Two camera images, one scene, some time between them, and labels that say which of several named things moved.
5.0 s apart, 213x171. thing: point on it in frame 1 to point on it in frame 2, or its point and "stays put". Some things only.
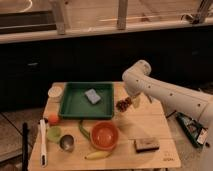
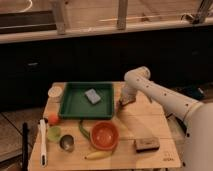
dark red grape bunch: x=122 y=105 stays put
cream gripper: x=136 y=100 to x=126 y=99
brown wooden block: x=147 y=145 stays put
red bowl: x=104 y=135 stays put
